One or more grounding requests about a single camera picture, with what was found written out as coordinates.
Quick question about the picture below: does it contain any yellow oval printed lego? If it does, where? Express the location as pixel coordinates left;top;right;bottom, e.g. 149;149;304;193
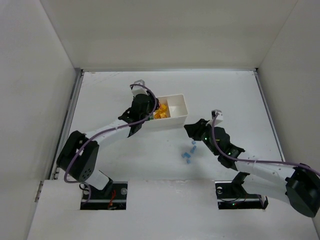
153;103;168;119

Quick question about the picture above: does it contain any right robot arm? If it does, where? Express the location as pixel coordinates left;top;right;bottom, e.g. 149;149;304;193
184;118;320;218

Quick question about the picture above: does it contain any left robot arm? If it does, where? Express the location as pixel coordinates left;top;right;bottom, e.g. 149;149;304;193
56;92;159;196

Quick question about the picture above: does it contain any white three-compartment container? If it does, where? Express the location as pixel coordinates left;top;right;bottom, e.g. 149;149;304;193
142;94;188;131

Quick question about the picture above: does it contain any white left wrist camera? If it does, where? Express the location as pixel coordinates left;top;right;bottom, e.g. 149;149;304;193
131;79;147;97

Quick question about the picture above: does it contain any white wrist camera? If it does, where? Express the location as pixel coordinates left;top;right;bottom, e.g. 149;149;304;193
131;79;147;97
211;109;224;126

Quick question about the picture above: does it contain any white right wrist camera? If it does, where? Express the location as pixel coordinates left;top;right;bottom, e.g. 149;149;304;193
211;109;224;126

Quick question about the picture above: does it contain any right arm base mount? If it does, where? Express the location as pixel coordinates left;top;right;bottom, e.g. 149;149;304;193
215;172;269;210

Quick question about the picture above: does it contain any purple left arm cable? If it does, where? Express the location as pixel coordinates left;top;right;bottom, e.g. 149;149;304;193
63;83;159;184

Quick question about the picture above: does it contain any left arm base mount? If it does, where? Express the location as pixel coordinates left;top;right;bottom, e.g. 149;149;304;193
79;181;128;211

